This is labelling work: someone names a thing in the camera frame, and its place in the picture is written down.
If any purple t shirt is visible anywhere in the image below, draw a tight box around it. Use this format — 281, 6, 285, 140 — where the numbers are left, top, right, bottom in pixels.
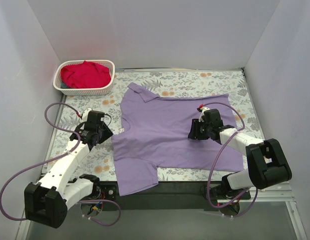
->
112, 83, 243, 196

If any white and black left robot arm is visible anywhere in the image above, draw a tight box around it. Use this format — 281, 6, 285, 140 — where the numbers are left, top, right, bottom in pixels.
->
24, 121, 112, 228

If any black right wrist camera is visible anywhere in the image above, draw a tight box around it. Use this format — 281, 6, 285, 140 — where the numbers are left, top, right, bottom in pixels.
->
204, 109, 223, 127

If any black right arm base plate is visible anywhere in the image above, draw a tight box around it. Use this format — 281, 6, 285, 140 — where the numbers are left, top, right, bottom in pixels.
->
199, 185, 242, 200

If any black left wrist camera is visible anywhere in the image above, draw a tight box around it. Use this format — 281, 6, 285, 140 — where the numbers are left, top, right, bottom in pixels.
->
87, 110, 105, 126

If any white plastic basket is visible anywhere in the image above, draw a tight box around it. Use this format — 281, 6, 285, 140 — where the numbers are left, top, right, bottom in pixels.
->
53, 60, 115, 96

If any aluminium front frame rail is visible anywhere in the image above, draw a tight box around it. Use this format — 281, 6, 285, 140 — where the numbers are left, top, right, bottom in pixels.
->
26, 181, 295, 204

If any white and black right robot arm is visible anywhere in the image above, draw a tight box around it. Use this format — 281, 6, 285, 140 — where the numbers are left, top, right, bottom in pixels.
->
188, 119, 292, 195

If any floral patterned table mat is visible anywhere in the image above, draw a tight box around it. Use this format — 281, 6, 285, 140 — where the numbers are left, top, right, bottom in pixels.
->
46, 71, 264, 191

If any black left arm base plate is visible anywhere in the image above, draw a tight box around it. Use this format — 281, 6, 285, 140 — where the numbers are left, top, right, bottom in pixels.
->
80, 184, 118, 201

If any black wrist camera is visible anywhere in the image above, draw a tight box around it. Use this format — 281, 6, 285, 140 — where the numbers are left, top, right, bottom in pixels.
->
204, 109, 223, 127
87, 110, 105, 126

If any red t shirt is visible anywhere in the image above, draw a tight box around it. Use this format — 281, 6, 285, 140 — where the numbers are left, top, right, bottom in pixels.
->
61, 61, 111, 89

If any teal cloth in basket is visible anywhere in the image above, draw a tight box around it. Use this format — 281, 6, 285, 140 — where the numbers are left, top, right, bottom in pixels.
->
60, 82, 69, 89

